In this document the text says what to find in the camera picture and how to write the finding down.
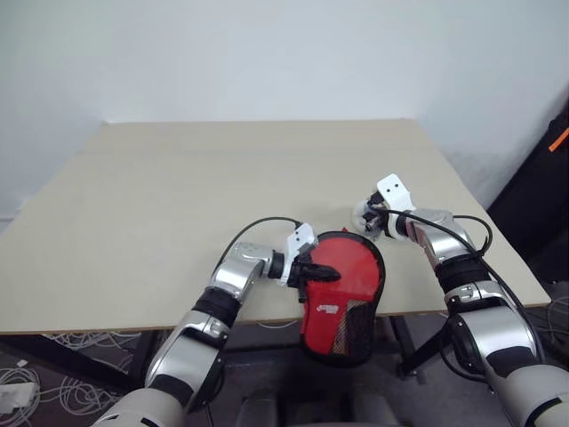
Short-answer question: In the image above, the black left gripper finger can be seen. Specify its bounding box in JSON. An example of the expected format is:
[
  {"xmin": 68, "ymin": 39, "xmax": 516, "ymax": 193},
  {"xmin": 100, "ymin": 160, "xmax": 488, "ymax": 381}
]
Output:
[{"xmin": 306, "ymin": 262, "xmax": 342, "ymax": 283}]

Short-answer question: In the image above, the black metal table frame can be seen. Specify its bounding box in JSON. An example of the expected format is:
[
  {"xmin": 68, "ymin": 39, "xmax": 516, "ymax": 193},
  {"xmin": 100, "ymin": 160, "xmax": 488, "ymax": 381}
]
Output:
[{"xmin": 0, "ymin": 310, "xmax": 451, "ymax": 387}]

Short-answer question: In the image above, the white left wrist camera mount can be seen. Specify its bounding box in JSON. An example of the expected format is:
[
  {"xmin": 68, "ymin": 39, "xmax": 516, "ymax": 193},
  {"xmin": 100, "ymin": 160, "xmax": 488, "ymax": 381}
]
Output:
[{"xmin": 279, "ymin": 223, "xmax": 319, "ymax": 286}]

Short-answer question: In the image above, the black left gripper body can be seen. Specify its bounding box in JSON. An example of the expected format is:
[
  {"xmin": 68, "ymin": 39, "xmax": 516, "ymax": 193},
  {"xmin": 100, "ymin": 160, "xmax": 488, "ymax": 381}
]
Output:
[{"xmin": 287, "ymin": 243, "xmax": 318, "ymax": 302}]

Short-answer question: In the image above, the white floor cable tangle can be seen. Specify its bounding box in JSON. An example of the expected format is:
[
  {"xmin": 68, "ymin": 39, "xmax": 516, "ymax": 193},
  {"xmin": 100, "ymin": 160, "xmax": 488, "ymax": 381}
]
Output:
[{"xmin": 0, "ymin": 329, "xmax": 146, "ymax": 417}]

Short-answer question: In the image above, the white power adapter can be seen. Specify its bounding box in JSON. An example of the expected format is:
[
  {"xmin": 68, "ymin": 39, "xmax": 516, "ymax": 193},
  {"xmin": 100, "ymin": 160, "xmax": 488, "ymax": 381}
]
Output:
[{"xmin": 0, "ymin": 383, "xmax": 40, "ymax": 409}]

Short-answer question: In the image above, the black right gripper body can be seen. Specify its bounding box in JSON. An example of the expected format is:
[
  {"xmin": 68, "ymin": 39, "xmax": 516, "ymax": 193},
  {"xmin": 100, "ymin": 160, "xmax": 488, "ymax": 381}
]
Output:
[{"xmin": 370, "ymin": 191, "xmax": 389, "ymax": 243}]

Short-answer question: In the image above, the red and black mitt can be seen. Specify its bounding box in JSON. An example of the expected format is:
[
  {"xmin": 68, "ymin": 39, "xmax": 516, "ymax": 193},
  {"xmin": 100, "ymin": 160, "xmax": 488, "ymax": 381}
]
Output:
[{"xmin": 297, "ymin": 227, "xmax": 388, "ymax": 370}]

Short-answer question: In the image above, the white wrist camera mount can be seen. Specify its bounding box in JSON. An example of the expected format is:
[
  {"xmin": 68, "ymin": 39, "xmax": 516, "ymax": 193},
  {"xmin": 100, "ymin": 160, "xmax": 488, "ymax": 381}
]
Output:
[
  {"xmin": 279, "ymin": 223, "xmax": 319, "ymax": 286},
  {"xmin": 375, "ymin": 173, "xmax": 417, "ymax": 212}
]

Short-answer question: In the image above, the black bag with orange strap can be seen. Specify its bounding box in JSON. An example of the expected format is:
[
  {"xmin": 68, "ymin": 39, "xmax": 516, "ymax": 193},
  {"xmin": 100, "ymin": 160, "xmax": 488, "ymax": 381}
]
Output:
[{"xmin": 485, "ymin": 83, "xmax": 569, "ymax": 288}]

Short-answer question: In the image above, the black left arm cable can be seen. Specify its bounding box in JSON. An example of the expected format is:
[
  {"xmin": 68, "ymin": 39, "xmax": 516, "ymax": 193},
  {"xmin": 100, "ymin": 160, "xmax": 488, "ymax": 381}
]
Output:
[{"xmin": 210, "ymin": 215, "xmax": 302, "ymax": 286}]

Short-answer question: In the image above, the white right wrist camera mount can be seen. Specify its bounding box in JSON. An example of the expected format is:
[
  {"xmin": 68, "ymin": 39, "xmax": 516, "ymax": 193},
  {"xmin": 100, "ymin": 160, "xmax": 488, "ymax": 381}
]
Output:
[{"xmin": 375, "ymin": 173, "xmax": 417, "ymax": 212}]

